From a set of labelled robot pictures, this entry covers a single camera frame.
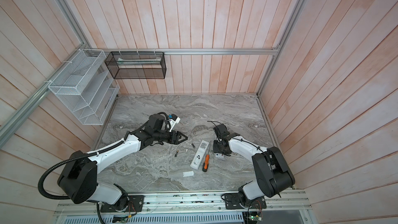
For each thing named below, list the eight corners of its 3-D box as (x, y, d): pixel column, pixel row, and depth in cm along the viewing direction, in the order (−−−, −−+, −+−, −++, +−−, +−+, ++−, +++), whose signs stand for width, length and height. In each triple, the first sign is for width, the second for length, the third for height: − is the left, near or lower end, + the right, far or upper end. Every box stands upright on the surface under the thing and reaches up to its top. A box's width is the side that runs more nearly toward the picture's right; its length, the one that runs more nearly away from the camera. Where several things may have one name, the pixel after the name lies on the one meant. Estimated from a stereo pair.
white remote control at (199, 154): (189, 167, 87) (189, 165, 85) (202, 140, 98) (202, 138, 96) (198, 170, 85) (198, 169, 84) (209, 143, 96) (210, 141, 95)
